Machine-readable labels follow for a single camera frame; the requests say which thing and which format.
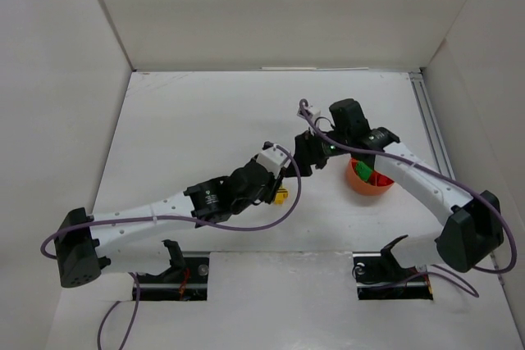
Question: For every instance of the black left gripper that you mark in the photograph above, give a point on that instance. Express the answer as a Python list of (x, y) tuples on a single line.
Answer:
[(272, 188)]

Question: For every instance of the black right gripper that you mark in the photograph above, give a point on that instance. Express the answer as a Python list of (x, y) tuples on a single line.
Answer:
[(306, 153)]

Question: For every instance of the yellow striped lego piece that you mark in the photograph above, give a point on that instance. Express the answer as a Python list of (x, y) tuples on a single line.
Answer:
[(281, 196)]

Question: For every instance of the green large lego brick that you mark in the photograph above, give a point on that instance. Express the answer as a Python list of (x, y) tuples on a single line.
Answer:
[(363, 171)]

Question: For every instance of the red lego plate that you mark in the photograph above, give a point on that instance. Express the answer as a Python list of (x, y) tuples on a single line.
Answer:
[(379, 180)]

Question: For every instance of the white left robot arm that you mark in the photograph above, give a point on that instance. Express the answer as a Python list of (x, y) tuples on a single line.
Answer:
[(90, 245)]

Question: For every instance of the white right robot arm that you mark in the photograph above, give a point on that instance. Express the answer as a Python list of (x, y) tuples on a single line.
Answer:
[(471, 223)]

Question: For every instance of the orange divided round container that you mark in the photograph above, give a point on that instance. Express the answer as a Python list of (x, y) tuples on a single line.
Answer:
[(360, 187)]

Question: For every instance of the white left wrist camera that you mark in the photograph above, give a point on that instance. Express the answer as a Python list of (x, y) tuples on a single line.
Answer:
[(272, 159)]

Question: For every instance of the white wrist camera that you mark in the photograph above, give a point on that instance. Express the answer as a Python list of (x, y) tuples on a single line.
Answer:
[(309, 113), (272, 159)]

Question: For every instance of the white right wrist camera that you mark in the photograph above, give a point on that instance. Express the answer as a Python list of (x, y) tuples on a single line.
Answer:
[(309, 113)]

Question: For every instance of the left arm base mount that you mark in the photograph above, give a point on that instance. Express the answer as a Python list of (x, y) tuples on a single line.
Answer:
[(184, 280)]

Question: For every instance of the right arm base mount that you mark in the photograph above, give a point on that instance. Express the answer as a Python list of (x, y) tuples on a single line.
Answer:
[(379, 277)]

